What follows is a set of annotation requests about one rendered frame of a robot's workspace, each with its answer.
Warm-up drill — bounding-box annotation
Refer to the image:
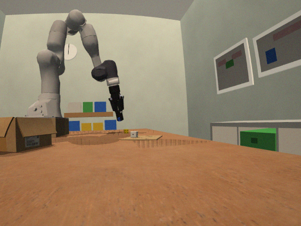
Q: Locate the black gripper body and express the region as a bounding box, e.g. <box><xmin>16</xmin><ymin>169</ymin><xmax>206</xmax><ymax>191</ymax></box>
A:
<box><xmin>109</xmin><ymin>85</ymin><xmax>120</xmax><ymax>101</ymax></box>

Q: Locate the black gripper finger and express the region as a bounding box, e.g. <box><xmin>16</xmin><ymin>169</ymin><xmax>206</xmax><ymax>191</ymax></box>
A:
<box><xmin>109</xmin><ymin>96</ymin><xmax>120</xmax><ymax>121</ymax></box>
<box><xmin>115</xmin><ymin>95</ymin><xmax>124</xmax><ymax>121</ymax></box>

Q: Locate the white die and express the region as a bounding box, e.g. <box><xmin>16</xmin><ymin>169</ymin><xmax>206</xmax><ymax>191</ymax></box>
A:
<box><xmin>130</xmin><ymin>131</ymin><xmax>138</xmax><ymax>137</ymax></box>

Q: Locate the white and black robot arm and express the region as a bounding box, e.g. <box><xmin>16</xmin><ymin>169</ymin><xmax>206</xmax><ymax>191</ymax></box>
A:
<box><xmin>24</xmin><ymin>9</ymin><xmax>119</xmax><ymax>117</ymax></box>

